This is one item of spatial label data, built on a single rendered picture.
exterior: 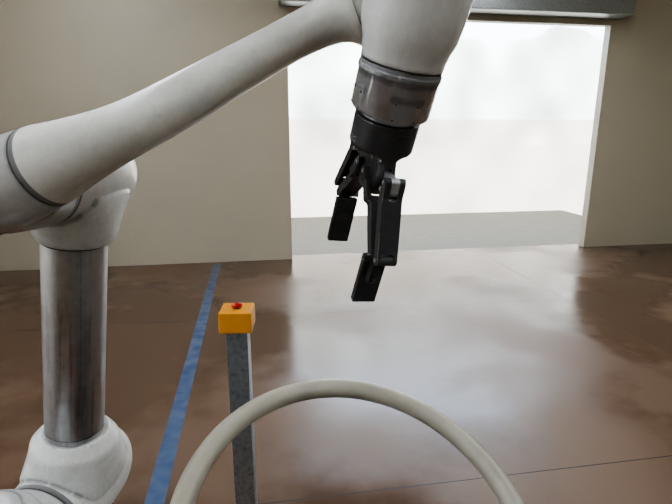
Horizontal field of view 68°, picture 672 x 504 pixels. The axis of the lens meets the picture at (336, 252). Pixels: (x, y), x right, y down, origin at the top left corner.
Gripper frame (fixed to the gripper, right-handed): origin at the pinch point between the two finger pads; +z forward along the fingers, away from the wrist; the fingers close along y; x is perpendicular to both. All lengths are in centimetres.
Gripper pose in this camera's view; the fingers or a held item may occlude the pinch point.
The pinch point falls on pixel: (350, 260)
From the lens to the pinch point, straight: 66.8
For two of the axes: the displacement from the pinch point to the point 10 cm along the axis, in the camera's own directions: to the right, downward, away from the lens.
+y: 2.3, 5.8, -7.8
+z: -1.9, 8.2, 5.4
